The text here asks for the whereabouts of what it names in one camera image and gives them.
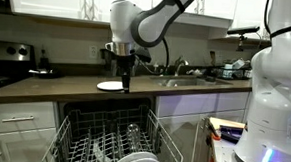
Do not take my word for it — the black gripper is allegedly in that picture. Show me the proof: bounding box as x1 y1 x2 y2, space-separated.
114 53 137 94

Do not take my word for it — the dishwasher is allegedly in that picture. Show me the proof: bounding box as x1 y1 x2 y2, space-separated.
53 91 158 162

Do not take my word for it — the small soap bottle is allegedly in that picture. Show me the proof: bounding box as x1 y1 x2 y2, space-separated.
153 60 161 77

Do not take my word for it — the steel faucet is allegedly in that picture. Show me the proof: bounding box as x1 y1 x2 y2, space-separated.
173 56 190 77

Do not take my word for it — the clear drinking glass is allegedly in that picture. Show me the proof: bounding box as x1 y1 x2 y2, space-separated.
125 122 143 153
92 139 112 162

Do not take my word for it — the steel kitchen sink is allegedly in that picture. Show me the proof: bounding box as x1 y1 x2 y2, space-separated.
149 73 234 92

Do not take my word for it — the black dish with white paper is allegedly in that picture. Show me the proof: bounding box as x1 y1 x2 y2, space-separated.
28 67 63 81

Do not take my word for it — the dark bottle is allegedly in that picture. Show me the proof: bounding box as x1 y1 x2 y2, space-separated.
37 48 52 72

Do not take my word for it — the black and orange screwdriver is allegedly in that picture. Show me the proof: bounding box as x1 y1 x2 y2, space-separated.
206 121 223 142

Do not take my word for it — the black dish drying rack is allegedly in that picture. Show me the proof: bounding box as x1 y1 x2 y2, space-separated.
208 55 254 82

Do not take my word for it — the yellow notepad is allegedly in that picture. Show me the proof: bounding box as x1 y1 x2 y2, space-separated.
208 116 247 132

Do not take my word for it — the black and purple tool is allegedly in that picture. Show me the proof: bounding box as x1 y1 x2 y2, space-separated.
218 125 248 144

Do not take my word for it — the grey robot mounting table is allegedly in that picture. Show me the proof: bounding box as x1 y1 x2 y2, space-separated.
208 132 291 162

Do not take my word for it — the white lower cabinet door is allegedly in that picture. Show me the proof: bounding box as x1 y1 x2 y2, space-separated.
0 124 60 162

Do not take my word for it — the black and steel stove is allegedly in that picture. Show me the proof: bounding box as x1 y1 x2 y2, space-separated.
0 39 37 95

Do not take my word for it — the white wall outlet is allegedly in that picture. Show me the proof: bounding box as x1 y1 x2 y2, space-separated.
89 43 99 60

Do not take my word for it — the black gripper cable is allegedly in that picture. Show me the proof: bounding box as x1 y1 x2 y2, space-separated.
134 34 172 77

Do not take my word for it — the wire dishwasher rack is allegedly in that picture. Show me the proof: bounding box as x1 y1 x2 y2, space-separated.
40 100 187 162

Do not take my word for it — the white drawer with handle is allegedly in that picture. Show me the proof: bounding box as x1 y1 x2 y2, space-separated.
0 98 58 138

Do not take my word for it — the black camera on stand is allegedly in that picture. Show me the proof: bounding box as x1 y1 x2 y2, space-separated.
225 24 262 54

